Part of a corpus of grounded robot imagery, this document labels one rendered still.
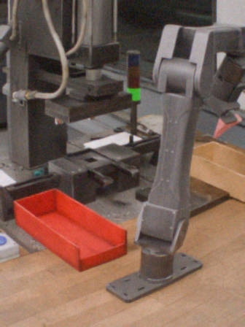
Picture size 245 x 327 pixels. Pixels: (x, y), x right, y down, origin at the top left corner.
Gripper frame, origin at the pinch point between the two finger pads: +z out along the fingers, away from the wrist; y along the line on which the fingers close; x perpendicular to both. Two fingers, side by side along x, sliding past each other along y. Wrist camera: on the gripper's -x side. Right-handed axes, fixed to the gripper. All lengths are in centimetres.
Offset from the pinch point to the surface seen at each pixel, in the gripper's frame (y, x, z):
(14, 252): -6, 49, 19
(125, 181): 4.8, 10.0, 23.3
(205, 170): -4.0, -7.0, 16.0
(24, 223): 1.8, 41.4, 22.4
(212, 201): -13.8, 1.0, 13.2
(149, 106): 49, -48, 55
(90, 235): -7.7, 30.8, 18.6
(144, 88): 55, -49, 51
